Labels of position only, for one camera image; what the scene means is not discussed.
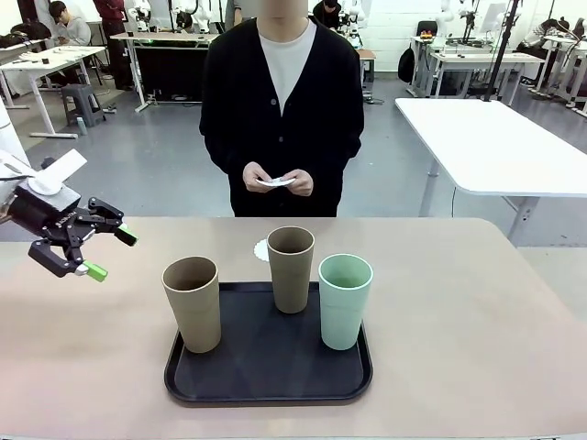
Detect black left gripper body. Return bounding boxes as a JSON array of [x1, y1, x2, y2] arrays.
[[8, 195, 91, 251]]

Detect tall brown cup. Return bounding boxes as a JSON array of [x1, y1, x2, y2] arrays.
[[161, 256, 223, 355], [266, 226, 316, 315]]

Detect tall pale green cup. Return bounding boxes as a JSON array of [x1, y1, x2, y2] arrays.
[[317, 254, 374, 352]]

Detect person's left forearm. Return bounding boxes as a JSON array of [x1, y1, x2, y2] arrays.
[[310, 123, 366, 184]]

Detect person's right forearm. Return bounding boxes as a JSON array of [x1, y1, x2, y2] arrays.
[[199, 123, 251, 181]]

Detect person's right hand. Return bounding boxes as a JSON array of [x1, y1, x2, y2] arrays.
[[242, 160, 275, 193]]

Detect person's left hand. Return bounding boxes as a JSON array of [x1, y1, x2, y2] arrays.
[[286, 170, 316, 197]]

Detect grey plastic stool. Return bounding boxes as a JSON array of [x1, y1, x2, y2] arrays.
[[61, 83, 107, 128]]

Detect wood-top desk black panel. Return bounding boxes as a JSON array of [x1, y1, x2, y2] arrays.
[[109, 30, 221, 114]]

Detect white desk with papers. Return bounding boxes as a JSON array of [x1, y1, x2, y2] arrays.
[[0, 45, 107, 138]]

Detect person in black cardigan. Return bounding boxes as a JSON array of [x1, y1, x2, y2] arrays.
[[198, 0, 366, 219]]

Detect standing person dark red top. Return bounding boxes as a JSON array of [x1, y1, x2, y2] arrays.
[[93, 0, 137, 92]]

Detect seated person grey hoodie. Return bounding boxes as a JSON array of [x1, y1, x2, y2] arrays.
[[48, 0, 93, 86]]

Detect black serving tray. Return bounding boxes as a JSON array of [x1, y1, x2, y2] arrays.
[[163, 280, 374, 408]]

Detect seated person black clothes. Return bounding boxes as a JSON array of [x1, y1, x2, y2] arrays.
[[311, 0, 343, 28]]

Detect black backpack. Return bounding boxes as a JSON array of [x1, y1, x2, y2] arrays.
[[397, 45, 416, 84]]

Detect large white table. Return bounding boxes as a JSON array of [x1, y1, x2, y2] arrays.
[[393, 96, 587, 244]]

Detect white lab desk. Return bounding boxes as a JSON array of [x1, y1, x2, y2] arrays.
[[410, 34, 559, 100]]

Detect black tripod pole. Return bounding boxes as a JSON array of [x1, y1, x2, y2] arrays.
[[485, 0, 524, 102]]

